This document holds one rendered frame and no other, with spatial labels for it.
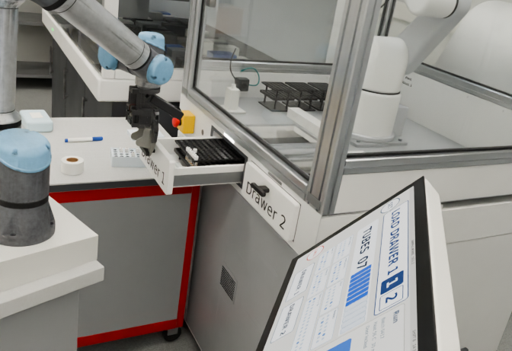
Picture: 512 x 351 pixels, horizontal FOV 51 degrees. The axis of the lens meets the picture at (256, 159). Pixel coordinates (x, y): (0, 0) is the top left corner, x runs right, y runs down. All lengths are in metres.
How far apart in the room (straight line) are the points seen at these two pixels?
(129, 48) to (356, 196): 0.66
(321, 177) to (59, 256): 0.64
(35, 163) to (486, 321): 1.58
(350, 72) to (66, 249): 0.76
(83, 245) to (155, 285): 0.78
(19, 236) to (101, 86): 1.24
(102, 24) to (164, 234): 0.93
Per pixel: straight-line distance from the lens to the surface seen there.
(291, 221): 1.43
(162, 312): 2.19
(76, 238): 1.36
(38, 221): 1.32
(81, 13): 1.26
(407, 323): 0.64
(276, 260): 1.55
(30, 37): 5.79
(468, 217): 1.73
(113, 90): 2.46
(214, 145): 1.80
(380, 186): 1.42
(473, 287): 1.96
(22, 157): 1.25
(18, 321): 1.40
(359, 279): 0.81
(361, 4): 1.23
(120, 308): 2.12
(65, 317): 1.47
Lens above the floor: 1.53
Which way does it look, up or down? 21 degrees down
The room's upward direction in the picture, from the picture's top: 9 degrees clockwise
